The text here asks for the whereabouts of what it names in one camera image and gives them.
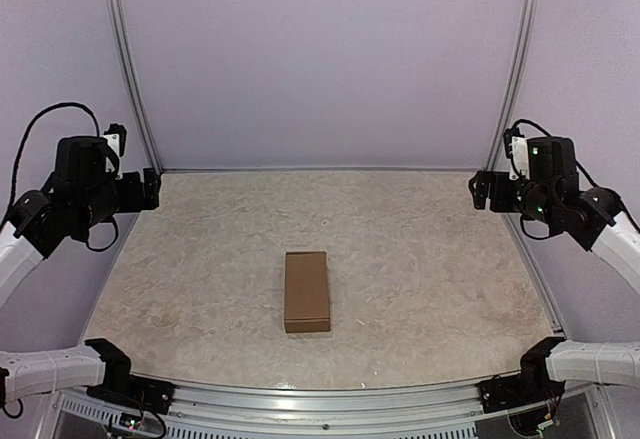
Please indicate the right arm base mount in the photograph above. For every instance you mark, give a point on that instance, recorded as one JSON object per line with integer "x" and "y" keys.
{"x": 501, "y": 393}

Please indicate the front aluminium rail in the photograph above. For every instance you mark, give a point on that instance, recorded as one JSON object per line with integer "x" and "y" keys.
{"x": 445, "y": 410}

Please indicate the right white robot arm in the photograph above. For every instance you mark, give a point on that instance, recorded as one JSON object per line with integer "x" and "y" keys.
{"x": 599, "y": 223}

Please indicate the left aluminium frame post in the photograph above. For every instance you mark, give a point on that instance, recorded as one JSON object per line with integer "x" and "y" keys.
{"x": 131, "y": 82}

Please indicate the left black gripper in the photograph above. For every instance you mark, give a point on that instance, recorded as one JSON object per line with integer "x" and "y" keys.
{"x": 150, "y": 189}

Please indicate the brown cardboard box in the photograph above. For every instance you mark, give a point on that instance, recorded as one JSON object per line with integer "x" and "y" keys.
{"x": 307, "y": 307}

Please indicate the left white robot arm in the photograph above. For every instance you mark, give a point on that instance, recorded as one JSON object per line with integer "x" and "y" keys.
{"x": 35, "y": 228}

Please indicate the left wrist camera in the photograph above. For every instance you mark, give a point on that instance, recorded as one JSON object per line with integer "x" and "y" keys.
{"x": 115, "y": 136}

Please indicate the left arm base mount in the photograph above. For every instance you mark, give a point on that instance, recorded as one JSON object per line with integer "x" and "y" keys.
{"x": 134, "y": 391}

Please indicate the right aluminium frame post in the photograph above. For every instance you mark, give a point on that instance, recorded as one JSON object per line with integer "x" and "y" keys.
{"x": 514, "y": 78}

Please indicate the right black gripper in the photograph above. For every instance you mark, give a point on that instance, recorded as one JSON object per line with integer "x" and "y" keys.
{"x": 483, "y": 191}

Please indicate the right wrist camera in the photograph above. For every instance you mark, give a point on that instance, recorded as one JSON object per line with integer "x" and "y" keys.
{"x": 516, "y": 150}

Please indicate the aluminium frame post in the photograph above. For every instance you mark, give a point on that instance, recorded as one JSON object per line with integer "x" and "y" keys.
{"x": 514, "y": 78}
{"x": 131, "y": 82}

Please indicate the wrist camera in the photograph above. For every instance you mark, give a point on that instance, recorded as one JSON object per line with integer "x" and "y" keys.
{"x": 516, "y": 150}
{"x": 115, "y": 136}

